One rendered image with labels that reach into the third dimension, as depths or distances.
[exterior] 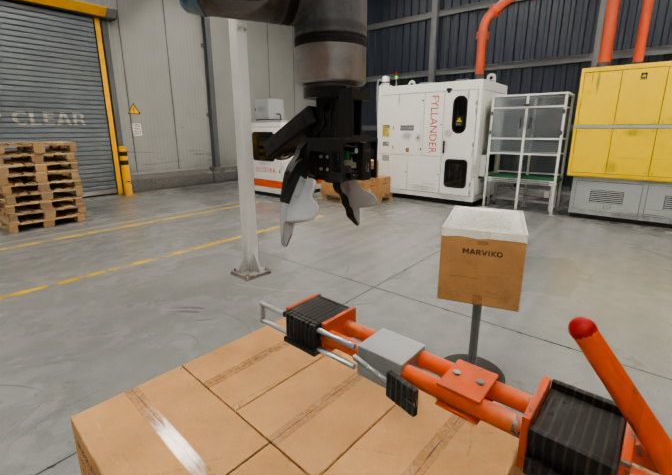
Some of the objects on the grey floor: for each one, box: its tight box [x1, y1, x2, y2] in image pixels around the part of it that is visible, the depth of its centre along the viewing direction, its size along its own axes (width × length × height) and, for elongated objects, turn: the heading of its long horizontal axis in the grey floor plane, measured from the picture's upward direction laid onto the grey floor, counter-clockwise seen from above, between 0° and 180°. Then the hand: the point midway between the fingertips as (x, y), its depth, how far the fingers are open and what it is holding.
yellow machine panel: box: [567, 61, 672, 229], centre depth 612 cm, size 222×91×248 cm, turn 50°
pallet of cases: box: [321, 159, 393, 207], centre depth 819 cm, size 121×103×90 cm
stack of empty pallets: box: [0, 141, 87, 234], centre depth 624 cm, size 129×110×131 cm
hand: (320, 235), depth 55 cm, fingers open, 14 cm apart
